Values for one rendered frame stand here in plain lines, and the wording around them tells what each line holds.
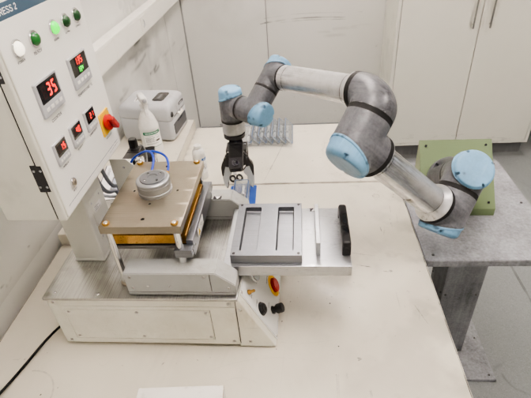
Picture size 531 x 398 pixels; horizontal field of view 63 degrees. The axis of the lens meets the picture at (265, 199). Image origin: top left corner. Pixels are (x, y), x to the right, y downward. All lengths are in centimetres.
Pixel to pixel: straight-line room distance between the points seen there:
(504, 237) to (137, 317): 110
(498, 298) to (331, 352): 142
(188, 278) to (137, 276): 12
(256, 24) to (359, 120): 238
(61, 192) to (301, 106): 278
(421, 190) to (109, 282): 82
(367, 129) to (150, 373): 77
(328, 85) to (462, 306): 109
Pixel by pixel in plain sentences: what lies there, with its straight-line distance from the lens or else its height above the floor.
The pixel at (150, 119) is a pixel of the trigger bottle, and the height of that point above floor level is 95.
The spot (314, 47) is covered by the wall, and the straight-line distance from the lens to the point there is 338.
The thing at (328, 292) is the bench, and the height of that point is 75.
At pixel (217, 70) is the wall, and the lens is 348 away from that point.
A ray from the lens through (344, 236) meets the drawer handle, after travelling 102.
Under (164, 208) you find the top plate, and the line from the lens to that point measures 99.
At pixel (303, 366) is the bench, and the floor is 75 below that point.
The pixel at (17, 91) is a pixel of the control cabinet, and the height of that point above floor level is 142.
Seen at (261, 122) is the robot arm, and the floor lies 111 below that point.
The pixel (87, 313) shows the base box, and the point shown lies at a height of 87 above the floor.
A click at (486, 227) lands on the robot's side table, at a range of 156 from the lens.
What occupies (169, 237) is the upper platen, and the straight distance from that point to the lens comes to 100.
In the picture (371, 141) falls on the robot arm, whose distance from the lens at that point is 104.
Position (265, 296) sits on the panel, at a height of 82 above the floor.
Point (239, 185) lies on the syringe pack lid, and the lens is 160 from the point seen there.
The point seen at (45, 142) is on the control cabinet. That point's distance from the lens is 91.
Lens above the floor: 167
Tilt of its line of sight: 36 degrees down
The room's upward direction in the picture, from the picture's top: 4 degrees counter-clockwise
